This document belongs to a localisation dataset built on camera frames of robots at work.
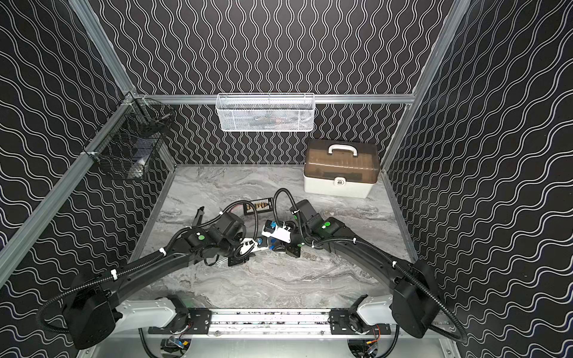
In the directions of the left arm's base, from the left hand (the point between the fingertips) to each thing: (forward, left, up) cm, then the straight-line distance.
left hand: (253, 246), depth 79 cm
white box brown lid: (+34, -32, +8) cm, 47 cm away
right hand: (+1, -8, +2) cm, 8 cm away
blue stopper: (-2, -7, +6) cm, 9 cm away
